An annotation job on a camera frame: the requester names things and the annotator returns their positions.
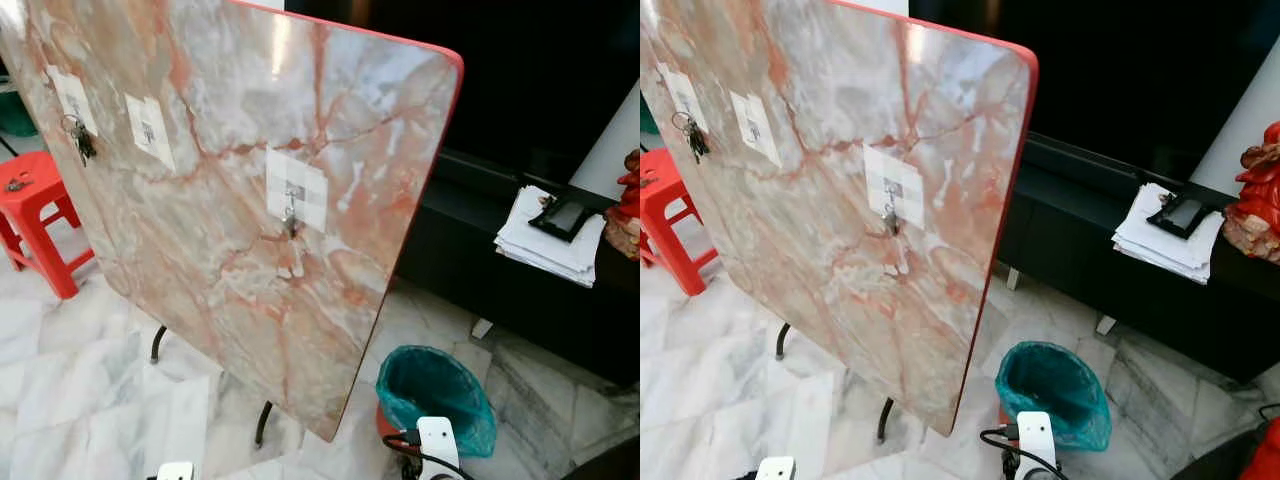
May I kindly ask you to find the red carved figurine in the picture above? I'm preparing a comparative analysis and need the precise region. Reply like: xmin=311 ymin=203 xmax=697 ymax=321
xmin=1221 ymin=120 xmax=1280 ymax=264
xmin=604 ymin=150 xmax=641 ymax=260

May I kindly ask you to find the red plastic stool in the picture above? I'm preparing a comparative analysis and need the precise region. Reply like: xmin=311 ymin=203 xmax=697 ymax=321
xmin=640 ymin=148 xmax=720 ymax=298
xmin=0 ymin=150 xmax=97 ymax=301

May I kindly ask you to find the black flat tablet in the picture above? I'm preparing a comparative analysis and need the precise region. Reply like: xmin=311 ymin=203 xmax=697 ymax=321
xmin=1147 ymin=192 xmax=1209 ymax=240
xmin=528 ymin=194 xmax=592 ymax=244

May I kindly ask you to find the white paper stack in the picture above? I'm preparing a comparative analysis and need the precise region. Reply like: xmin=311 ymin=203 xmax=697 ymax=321
xmin=1111 ymin=182 xmax=1227 ymax=285
xmin=494 ymin=184 xmax=609 ymax=290

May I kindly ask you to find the dark headed key bunch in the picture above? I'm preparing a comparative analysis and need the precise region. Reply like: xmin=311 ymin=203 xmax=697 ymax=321
xmin=670 ymin=110 xmax=712 ymax=165
xmin=60 ymin=113 xmax=99 ymax=168

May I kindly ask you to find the black TV console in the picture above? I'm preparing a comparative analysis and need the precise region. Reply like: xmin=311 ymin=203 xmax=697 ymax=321
xmin=998 ymin=130 xmax=1280 ymax=387
xmin=395 ymin=148 xmax=641 ymax=388

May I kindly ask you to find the black television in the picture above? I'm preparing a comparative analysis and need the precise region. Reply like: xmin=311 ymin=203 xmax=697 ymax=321
xmin=285 ymin=0 xmax=641 ymax=201
xmin=908 ymin=0 xmax=1280 ymax=191

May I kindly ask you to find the marble pattern red edged table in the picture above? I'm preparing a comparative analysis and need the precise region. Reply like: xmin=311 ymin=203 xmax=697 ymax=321
xmin=640 ymin=0 xmax=1039 ymax=438
xmin=0 ymin=0 xmax=465 ymax=444

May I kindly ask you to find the teal bagged trash bin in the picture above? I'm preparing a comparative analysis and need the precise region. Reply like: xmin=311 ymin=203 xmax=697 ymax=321
xmin=994 ymin=340 xmax=1114 ymax=454
xmin=376 ymin=345 xmax=499 ymax=460

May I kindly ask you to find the clear adhesive wall hook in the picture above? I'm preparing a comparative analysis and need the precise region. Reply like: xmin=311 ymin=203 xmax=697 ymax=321
xmin=863 ymin=143 xmax=927 ymax=230
xmin=125 ymin=93 xmax=178 ymax=174
xmin=265 ymin=147 xmax=330 ymax=235
xmin=730 ymin=90 xmax=784 ymax=170
xmin=657 ymin=62 xmax=710 ymax=134
xmin=45 ymin=65 xmax=99 ymax=137

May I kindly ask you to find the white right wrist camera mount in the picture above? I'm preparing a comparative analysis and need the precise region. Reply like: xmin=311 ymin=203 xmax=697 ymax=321
xmin=415 ymin=416 xmax=462 ymax=480
xmin=1012 ymin=410 xmax=1057 ymax=480

